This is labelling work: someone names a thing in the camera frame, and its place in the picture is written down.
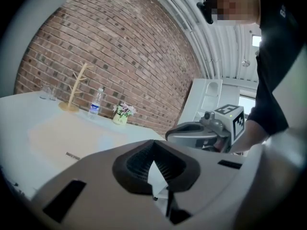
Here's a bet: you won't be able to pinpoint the potted pink flowers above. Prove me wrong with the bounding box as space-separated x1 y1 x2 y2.
112 102 137 126

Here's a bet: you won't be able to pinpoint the beige pad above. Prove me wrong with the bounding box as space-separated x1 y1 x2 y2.
28 113 136 165

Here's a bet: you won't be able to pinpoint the black head-worn camera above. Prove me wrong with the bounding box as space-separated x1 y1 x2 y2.
196 0 218 25

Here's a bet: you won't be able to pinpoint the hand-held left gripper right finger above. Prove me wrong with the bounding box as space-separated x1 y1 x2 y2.
153 139 264 230

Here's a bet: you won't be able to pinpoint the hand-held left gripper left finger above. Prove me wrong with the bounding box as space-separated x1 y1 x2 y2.
31 139 168 230

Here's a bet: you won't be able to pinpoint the person's head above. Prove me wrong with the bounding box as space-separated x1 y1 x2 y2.
211 0 262 26

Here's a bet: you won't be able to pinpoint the clear plastic water bottle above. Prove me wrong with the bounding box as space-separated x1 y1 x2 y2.
87 87 106 121

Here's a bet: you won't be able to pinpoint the person's right forearm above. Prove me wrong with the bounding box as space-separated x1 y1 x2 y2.
230 120 272 154

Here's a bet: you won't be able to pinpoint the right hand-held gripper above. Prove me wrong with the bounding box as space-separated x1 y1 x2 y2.
165 104 245 153

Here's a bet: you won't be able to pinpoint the clear drinking glass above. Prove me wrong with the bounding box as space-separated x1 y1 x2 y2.
39 84 50 100
47 87 58 102

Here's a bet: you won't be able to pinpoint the person's black t-shirt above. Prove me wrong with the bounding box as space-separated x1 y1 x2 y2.
247 0 307 137

